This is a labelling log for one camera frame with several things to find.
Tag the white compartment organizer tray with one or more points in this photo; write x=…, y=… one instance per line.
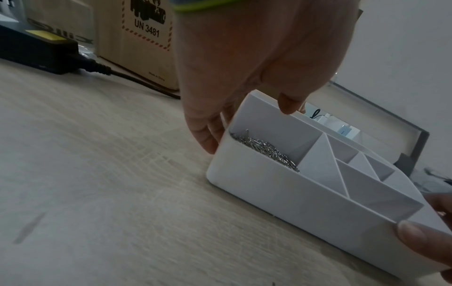
x=282, y=190

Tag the person's right hand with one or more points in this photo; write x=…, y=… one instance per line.
x=430, y=243

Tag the white power strip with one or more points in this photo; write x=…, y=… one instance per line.
x=339, y=125

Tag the pile of silver paper clips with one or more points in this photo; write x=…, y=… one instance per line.
x=268, y=149

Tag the cardboard box with black print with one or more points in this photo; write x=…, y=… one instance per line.
x=141, y=50

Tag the person's left hand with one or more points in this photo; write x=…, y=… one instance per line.
x=254, y=55

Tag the white desk divider panel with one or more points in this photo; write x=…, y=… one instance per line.
x=406, y=55

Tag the gray metal divider bracket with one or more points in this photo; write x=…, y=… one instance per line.
x=416, y=145

